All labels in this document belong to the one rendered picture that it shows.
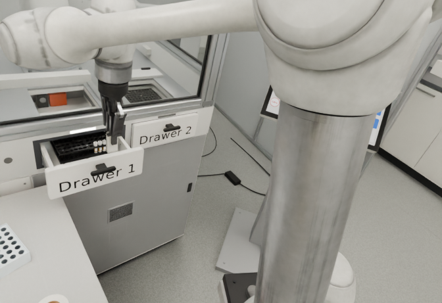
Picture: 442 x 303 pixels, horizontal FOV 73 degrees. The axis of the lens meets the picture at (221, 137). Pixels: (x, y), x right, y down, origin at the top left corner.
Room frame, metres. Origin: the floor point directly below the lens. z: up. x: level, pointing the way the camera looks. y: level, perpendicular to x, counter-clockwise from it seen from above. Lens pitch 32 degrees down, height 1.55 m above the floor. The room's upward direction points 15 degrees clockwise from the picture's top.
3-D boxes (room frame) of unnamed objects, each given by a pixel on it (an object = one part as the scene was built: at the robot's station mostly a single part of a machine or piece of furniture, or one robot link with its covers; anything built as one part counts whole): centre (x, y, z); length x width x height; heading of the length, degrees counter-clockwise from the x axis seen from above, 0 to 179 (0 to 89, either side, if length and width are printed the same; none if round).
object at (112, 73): (0.70, 0.31, 1.22); 0.09 x 0.09 x 0.06
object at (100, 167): (0.67, 0.32, 0.91); 0.07 x 0.04 x 0.01; 136
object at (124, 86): (0.70, 0.31, 1.15); 0.08 x 0.07 x 0.09; 46
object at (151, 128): (1.01, 0.22, 0.87); 0.29 x 0.02 x 0.11; 136
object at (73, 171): (0.69, 0.34, 0.87); 0.29 x 0.02 x 0.11; 136
